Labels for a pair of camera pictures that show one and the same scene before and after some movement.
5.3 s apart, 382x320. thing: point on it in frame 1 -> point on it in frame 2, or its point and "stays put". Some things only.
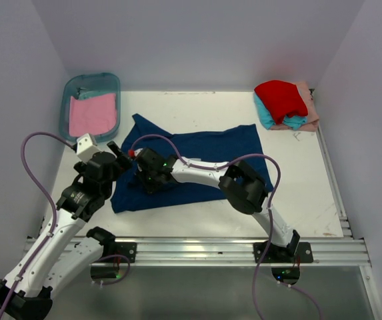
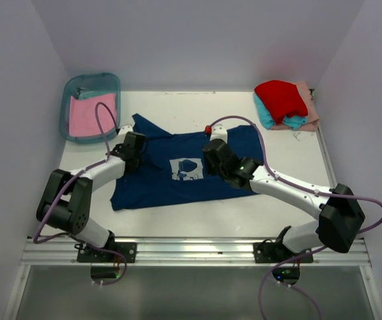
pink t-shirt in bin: x=92 y=115 stays put
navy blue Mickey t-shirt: x=240 y=144 stays put
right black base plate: x=276 y=253 stays put
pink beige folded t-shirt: x=312 y=119 stays put
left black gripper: x=121 y=163 -> x=117 y=147
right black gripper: x=149 y=187 -> x=209 y=169
